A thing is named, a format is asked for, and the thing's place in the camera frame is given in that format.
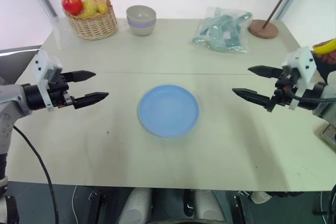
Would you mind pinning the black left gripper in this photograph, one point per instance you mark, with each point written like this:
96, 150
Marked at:
59, 90

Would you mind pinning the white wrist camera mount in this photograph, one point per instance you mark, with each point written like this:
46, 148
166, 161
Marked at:
302, 61
43, 64

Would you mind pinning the beige and black device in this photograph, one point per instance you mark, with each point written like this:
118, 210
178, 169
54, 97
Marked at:
328, 134

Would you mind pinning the lavender bowl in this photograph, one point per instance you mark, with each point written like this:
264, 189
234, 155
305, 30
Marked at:
141, 24

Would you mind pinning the yellow banana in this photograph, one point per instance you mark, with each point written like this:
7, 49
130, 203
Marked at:
325, 47

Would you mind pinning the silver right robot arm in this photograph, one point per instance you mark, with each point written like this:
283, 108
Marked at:
325, 95

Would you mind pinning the blue round plate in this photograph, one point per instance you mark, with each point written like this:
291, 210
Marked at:
169, 111

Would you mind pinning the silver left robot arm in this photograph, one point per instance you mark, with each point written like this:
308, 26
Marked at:
10, 95

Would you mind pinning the beige bowl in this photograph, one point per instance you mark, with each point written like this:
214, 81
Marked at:
141, 32
140, 12

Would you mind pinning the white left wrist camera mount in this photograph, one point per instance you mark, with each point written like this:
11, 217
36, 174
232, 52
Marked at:
43, 64

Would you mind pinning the small white rounded object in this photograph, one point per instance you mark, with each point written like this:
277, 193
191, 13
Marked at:
261, 197

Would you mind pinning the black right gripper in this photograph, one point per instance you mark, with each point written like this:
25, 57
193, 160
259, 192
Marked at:
282, 94

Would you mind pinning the red apple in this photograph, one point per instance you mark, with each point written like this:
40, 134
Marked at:
72, 4

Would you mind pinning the white rounded robot leg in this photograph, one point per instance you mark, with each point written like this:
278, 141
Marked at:
136, 205
208, 205

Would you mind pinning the yellow fruit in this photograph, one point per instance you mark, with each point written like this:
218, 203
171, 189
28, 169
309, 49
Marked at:
89, 7
102, 5

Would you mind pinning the brown stand with rod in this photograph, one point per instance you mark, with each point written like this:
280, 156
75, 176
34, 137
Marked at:
262, 30

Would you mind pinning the plastic bag of teal items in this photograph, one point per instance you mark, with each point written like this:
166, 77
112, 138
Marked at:
223, 31

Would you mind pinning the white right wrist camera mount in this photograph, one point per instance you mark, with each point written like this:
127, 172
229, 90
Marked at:
302, 61

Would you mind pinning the dark red grape bunch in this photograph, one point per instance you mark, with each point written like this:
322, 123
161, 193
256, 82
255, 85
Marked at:
329, 57

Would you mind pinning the woven wicker basket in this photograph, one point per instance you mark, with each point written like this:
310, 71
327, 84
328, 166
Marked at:
93, 27

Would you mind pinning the black metal bracket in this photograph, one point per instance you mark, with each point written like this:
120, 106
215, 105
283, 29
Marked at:
240, 208
95, 205

